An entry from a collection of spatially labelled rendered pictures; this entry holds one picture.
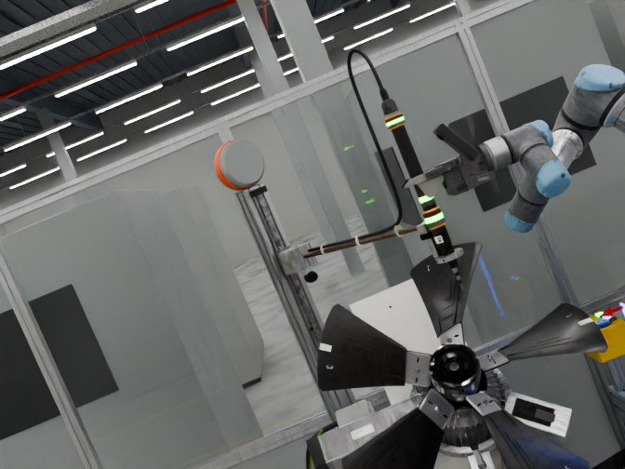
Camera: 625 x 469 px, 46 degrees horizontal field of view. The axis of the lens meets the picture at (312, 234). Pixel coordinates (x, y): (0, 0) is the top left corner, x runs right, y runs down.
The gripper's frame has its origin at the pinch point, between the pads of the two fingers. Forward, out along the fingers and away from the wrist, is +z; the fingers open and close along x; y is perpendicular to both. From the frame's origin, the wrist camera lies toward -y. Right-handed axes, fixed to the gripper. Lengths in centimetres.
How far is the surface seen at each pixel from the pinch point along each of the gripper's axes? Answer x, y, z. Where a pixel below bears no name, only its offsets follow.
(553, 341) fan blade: -5, 48, -17
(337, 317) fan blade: 11.4, 25.8, 28.1
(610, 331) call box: 21, 61, -39
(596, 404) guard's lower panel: 70, 100, -41
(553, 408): -2, 64, -12
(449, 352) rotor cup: -2.2, 41.4, 6.3
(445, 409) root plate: -3, 54, 13
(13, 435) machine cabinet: 171, 49, 193
